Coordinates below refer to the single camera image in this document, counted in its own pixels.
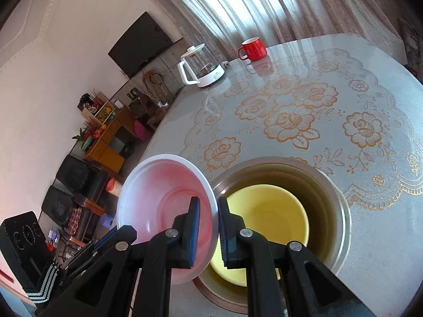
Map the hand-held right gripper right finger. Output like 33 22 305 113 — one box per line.
217 197 374 317

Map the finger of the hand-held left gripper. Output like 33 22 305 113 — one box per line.
61 240 100 279
93 228 117 250

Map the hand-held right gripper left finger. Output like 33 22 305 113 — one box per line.
40 197 201 317

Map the red plastic bowl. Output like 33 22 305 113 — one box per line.
116 154 219 285

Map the yellow plastic bowl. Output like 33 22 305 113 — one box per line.
206 184 309 287

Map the stainless steel bowl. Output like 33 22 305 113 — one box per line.
193 157 351 306

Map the purple plastic stool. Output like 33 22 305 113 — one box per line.
99 214 118 230

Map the wooden low table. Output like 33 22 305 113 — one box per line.
71 195 106 248

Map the white orange trash bin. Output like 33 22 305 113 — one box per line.
106 178 123 197

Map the black sofa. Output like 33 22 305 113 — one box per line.
41 155 108 238

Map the wooden desk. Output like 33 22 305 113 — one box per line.
84 107 136 175

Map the potted green plant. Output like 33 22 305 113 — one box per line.
73 129 95 151

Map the pink plastic basin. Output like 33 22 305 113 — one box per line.
134 120 153 141

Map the wooden shelf with ornaments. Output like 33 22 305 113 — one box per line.
77 91 124 129

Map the small brown speaker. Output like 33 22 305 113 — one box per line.
128 99 148 118

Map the wooden chair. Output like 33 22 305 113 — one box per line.
143 70 170 106

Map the white glass electric kettle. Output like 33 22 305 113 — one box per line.
178 44 227 88

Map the red mug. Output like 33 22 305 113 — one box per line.
238 37 268 61

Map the beige drape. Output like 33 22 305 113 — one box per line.
144 0 228 57
264 0 405 64

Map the sheer white curtain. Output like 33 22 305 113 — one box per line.
185 0 298 60

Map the patterned cushion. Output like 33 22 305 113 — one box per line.
397 16 423 83

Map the black wall television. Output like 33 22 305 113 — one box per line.
108 11 174 78

